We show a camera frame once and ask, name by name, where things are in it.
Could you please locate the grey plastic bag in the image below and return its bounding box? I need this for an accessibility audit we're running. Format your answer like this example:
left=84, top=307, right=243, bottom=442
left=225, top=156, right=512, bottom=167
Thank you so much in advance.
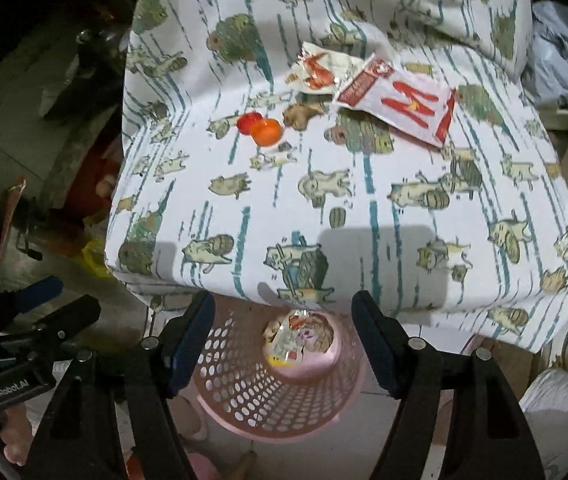
left=522, top=0, right=568, bottom=108

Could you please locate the red basket of eggs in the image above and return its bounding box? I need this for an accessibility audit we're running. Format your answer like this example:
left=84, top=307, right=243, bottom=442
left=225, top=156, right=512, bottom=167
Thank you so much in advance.
left=64, top=146, right=122, bottom=222

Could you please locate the cat patterned white cloth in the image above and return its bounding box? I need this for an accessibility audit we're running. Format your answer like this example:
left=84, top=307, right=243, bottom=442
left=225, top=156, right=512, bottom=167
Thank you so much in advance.
left=105, top=0, right=568, bottom=352

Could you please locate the yellow snack wrapper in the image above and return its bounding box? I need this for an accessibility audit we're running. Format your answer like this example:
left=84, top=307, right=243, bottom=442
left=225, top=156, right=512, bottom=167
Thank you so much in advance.
left=267, top=354, right=292, bottom=367

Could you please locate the white shrimp snack wrapper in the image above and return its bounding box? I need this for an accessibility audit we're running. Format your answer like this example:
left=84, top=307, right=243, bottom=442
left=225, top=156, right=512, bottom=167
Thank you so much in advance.
left=284, top=42, right=364, bottom=96

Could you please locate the person's left hand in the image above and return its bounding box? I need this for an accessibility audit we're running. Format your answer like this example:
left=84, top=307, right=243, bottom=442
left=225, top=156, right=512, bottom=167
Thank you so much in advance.
left=0, top=404, right=34, bottom=466

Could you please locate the white red M paper bag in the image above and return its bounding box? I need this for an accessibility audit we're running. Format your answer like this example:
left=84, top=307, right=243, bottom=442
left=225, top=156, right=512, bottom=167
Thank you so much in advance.
left=333, top=54, right=455, bottom=148

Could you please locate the pink white tissue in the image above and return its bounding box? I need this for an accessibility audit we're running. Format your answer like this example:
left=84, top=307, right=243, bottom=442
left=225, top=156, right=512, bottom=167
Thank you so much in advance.
left=284, top=311, right=335, bottom=361

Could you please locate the pink perforated trash basket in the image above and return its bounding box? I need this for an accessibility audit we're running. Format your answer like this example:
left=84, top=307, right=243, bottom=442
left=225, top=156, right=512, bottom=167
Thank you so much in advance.
left=193, top=296, right=365, bottom=443

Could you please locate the white cloth bundle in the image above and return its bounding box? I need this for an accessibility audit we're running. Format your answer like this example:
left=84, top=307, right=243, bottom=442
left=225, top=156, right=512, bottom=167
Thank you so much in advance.
left=519, top=368, right=568, bottom=479

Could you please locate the orange bottle cap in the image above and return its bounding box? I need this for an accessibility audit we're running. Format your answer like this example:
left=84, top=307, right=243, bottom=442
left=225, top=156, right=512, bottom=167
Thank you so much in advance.
left=249, top=118, right=283, bottom=148

